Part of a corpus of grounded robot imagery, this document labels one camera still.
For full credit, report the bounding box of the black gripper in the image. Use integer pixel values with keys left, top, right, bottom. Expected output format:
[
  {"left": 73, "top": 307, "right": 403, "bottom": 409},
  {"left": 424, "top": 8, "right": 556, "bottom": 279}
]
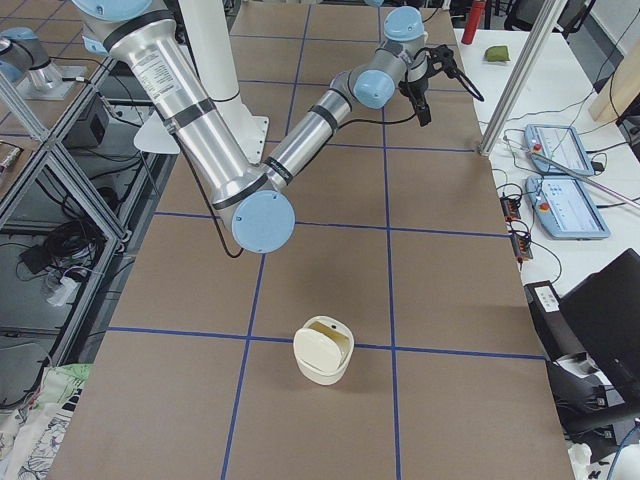
[{"left": 405, "top": 45, "right": 484, "bottom": 126}]

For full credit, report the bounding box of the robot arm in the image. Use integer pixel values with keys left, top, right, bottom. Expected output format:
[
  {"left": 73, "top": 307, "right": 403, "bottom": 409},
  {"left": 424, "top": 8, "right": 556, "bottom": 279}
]
[
  {"left": 77, "top": 1, "right": 475, "bottom": 254},
  {"left": 1, "top": 27, "right": 83, "bottom": 101}
]

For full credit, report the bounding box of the green bean bag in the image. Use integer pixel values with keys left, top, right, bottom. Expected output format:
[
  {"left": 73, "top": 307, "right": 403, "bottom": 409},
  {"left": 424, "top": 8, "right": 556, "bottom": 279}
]
[{"left": 484, "top": 45, "right": 510, "bottom": 63}]

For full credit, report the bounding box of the red bottle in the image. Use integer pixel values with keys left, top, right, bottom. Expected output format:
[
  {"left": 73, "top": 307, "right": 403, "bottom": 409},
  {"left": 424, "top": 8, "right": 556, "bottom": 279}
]
[{"left": 461, "top": 0, "right": 486, "bottom": 45}]

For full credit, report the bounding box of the upper teach pendant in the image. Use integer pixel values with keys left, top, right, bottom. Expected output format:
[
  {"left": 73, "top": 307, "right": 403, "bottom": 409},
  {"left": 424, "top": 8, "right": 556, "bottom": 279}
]
[{"left": 524, "top": 124, "right": 595, "bottom": 176}]

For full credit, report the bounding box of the teach pendant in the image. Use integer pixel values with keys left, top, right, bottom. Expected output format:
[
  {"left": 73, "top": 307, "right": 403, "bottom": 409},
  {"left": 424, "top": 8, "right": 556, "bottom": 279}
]
[
  {"left": 524, "top": 124, "right": 595, "bottom": 176},
  {"left": 525, "top": 175, "right": 610, "bottom": 240}
]

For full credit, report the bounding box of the upper black relay module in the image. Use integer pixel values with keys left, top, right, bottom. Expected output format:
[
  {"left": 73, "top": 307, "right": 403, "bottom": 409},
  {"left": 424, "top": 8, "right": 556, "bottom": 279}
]
[{"left": 500, "top": 196, "right": 521, "bottom": 222}]

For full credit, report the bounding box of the black relay module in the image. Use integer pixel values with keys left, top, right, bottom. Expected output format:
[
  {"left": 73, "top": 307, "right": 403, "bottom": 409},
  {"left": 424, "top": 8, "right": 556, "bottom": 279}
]
[
  {"left": 510, "top": 230, "right": 533, "bottom": 263},
  {"left": 500, "top": 196, "right": 521, "bottom": 222}
]

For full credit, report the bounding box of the lower teach pendant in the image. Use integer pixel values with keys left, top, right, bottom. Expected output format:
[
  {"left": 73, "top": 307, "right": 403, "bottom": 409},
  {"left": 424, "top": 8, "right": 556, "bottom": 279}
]
[{"left": 525, "top": 175, "right": 610, "bottom": 240}]

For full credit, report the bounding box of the lower black relay module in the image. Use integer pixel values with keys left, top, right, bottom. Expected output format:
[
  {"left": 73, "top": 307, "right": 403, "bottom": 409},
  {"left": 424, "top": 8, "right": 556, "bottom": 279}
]
[{"left": 510, "top": 230, "right": 533, "bottom": 263}]

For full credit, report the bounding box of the wooden board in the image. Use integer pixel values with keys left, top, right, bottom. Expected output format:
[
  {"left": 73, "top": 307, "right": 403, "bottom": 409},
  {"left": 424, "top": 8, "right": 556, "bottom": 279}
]
[{"left": 589, "top": 42, "right": 639, "bottom": 122}]

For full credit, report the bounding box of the metal grabber stick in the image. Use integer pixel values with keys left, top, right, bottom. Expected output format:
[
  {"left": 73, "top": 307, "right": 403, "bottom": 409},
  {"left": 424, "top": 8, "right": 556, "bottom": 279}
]
[{"left": 520, "top": 146, "right": 639, "bottom": 210}]

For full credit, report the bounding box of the black label printer box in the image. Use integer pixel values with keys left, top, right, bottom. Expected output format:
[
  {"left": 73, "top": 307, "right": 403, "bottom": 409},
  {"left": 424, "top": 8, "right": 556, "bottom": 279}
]
[{"left": 524, "top": 280, "right": 563, "bottom": 361}]

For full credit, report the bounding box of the cream swing-lid bin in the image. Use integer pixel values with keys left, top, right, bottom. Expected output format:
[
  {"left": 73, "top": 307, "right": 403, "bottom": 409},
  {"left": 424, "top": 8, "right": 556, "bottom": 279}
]
[{"left": 293, "top": 316, "right": 355, "bottom": 386}]

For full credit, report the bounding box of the black power adapter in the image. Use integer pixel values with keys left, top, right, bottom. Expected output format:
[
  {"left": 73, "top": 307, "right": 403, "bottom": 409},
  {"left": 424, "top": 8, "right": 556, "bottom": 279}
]
[{"left": 19, "top": 245, "right": 51, "bottom": 274}]

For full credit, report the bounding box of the patterned cloth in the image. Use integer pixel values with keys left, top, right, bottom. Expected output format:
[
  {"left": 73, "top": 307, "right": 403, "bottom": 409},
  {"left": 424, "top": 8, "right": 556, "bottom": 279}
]
[{"left": 1, "top": 363, "right": 92, "bottom": 479}]

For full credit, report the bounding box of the aluminium frame post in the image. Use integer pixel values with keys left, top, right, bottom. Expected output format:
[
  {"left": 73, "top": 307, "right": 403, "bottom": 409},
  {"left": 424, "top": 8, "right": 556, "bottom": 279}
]
[{"left": 478, "top": 0, "right": 567, "bottom": 157}]

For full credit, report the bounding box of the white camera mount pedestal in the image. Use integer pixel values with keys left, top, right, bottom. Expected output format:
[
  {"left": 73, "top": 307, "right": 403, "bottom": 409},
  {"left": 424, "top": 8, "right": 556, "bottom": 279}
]
[{"left": 179, "top": 0, "right": 269, "bottom": 164}]

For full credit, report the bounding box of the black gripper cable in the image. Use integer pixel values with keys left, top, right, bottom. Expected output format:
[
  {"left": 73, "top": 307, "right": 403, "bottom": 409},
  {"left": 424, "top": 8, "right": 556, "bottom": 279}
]
[{"left": 192, "top": 47, "right": 426, "bottom": 260}]

